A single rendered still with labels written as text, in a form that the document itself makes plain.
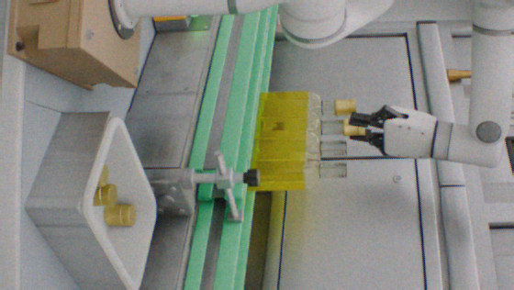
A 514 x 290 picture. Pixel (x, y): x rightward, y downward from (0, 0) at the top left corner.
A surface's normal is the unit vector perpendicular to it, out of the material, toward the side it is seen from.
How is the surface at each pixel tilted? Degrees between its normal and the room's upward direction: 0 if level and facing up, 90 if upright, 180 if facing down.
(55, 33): 90
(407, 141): 107
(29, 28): 90
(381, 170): 90
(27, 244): 0
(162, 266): 90
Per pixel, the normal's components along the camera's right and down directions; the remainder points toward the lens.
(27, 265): 0.99, -0.03
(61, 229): -0.09, 0.73
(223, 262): -0.14, -0.68
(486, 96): -0.50, 0.32
